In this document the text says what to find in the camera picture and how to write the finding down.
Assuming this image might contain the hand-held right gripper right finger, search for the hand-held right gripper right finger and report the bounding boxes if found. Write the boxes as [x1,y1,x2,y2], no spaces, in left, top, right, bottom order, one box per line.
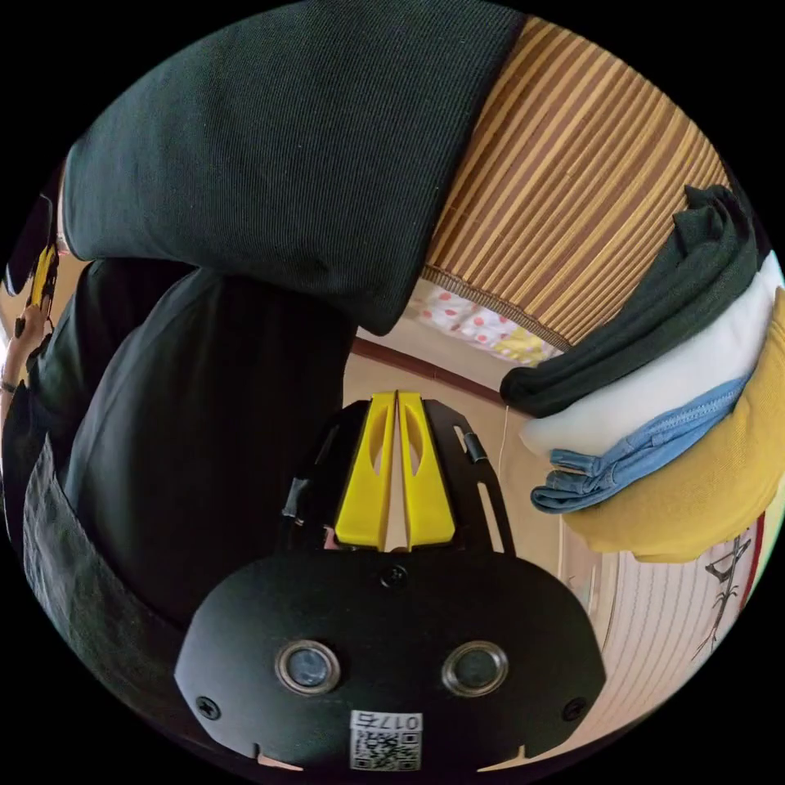
[397,392,457,548]

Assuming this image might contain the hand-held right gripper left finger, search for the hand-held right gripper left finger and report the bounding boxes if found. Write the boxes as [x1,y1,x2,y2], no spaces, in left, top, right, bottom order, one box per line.
[334,394,398,548]

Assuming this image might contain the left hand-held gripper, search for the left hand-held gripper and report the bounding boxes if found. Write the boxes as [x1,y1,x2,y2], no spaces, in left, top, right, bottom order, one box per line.
[2,193,61,354]

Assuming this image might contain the black long sleeve shirt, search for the black long sleeve shirt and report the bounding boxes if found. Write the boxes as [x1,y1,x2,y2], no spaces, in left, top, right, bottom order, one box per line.
[63,0,527,337]

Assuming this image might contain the person's left forearm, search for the person's left forearm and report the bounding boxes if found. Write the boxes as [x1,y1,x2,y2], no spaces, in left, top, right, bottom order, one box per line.
[0,375,25,430]

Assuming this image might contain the person's left hand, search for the person's left hand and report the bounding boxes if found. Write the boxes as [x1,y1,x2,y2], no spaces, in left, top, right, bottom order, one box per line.
[2,303,53,384]

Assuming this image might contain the person's body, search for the person's body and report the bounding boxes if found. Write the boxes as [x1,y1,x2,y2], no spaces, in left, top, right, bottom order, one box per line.
[2,257,360,724]

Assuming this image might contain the pile of clothes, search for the pile of clothes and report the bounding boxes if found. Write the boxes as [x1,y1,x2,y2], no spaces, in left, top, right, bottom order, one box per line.
[500,182,785,565]

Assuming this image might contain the bed with woven striped mat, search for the bed with woven striped mat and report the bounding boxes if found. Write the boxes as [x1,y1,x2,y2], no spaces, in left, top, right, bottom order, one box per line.
[355,15,740,369]

